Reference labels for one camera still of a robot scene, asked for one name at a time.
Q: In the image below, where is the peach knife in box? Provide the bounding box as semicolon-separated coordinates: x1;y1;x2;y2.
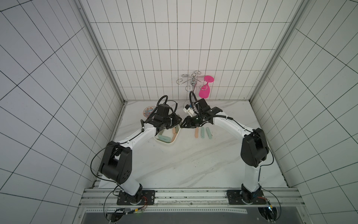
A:
171;128;177;142

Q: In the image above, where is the peach folding fruit knife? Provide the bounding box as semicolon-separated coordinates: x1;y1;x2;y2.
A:
194;127;199;139

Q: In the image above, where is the mint folding fruit knife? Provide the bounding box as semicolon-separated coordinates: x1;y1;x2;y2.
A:
206;127;213;139
200;127;205;139

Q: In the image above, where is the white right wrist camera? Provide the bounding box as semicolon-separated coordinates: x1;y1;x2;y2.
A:
183;105;196;117

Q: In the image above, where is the small patterned dish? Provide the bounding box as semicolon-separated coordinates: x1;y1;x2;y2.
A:
143;106;157;118

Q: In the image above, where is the pink plastic wine glass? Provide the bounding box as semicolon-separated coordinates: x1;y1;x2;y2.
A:
199;76;214;99

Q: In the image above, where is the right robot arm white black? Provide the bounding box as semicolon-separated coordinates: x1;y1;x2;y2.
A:
180;91;269;204

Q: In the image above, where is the white plastic storage box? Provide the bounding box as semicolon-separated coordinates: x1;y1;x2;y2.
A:
154;125;181;145

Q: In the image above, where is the chrome cup holder stand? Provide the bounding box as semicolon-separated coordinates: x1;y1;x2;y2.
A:
176;71;205;93

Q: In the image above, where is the aluminium mounting rail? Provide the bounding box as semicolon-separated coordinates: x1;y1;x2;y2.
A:
79;188;304;210

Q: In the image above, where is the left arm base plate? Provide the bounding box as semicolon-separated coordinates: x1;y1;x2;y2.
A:
117;190;156;206

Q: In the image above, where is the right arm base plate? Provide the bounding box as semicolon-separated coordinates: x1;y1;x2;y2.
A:
226;190;267;205

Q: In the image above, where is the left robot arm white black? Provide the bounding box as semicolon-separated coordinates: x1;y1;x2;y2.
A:
98;95;182;201

